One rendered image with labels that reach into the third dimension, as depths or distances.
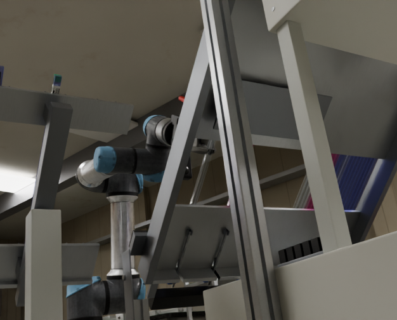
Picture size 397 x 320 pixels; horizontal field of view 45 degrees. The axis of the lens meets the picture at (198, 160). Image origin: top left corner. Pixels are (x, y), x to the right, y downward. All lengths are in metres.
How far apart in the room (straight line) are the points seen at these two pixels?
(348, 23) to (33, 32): 3.72
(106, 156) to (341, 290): 0.85
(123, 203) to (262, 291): 1.06
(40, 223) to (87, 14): 3.29
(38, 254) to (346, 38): 0.71
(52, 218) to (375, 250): 0.65
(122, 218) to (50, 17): 2.74
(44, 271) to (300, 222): 0.74
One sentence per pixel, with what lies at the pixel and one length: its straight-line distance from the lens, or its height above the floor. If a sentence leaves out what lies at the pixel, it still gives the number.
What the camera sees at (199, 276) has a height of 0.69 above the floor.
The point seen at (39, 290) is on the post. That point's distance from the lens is 0.99.
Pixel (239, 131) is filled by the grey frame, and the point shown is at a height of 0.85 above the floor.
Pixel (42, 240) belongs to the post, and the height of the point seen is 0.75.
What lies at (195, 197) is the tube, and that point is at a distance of 1.19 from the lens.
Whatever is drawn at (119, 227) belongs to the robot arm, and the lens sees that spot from 1.74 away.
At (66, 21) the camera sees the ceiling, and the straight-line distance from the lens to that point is 4.27.
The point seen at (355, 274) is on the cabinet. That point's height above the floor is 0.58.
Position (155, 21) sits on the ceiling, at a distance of 4.28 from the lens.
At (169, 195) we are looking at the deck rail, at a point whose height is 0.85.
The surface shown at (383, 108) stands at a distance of 1.42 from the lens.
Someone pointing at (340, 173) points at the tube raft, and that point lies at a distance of 1.43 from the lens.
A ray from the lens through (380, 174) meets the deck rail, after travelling 1.52.
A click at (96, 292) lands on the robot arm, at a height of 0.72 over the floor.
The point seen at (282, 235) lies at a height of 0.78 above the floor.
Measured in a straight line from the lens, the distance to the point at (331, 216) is 0.70.
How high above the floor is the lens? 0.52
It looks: 21 degrees up
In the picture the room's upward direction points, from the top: 7 degrees counter-clockwise
